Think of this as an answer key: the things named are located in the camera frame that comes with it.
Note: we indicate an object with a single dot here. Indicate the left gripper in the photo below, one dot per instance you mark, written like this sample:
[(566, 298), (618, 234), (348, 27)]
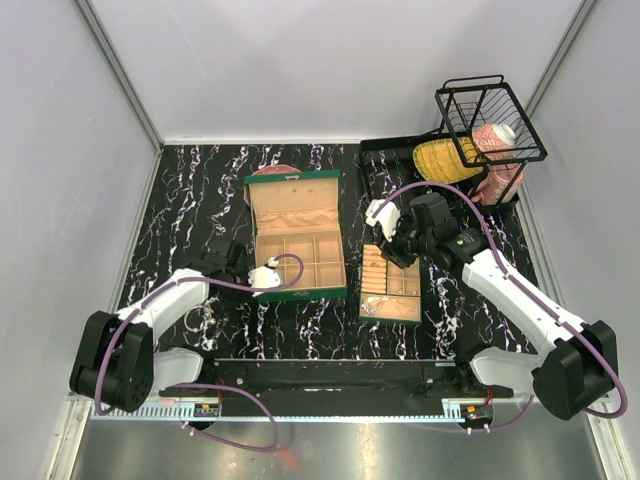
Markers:
[(244, 275)]

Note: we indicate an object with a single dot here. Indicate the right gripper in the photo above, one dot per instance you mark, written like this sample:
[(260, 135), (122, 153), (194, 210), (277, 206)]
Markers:
[(391, 251)]

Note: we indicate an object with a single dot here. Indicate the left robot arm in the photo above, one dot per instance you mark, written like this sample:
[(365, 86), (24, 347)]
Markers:
[(116, 365)]

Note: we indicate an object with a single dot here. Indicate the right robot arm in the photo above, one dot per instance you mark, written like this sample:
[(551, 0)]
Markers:
[(574, 363)]

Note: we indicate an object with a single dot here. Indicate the green jewelry tray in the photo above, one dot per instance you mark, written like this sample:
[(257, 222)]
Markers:
[(389, 293)]

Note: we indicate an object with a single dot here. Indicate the green jewelry box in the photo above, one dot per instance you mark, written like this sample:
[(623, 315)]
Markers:
[(296, 219)]

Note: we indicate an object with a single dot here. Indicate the yellow woven plate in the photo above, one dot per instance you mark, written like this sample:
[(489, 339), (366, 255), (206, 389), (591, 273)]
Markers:
[(438, 160)]

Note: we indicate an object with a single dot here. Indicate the pink patterned cup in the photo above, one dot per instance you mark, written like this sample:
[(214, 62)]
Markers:
[(499, 186)]

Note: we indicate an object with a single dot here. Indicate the pink dotted dish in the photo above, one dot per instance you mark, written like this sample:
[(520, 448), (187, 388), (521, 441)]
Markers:
[(276, 169)]

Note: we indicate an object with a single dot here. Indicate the pink patterned bowl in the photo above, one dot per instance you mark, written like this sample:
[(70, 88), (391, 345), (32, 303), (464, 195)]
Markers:
[(494, 142)]

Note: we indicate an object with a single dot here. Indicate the black dish rack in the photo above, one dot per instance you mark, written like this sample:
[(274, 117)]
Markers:
[(464, 104)]

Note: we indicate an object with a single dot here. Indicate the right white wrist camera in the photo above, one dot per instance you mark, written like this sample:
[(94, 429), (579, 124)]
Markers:
[(385, 215)]

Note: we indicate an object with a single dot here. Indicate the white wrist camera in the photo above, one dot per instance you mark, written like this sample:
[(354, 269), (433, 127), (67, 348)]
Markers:
[(385, 215), (265, 278)]

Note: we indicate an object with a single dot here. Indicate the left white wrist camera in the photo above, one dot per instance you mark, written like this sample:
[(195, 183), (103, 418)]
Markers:
[(265, 278)]

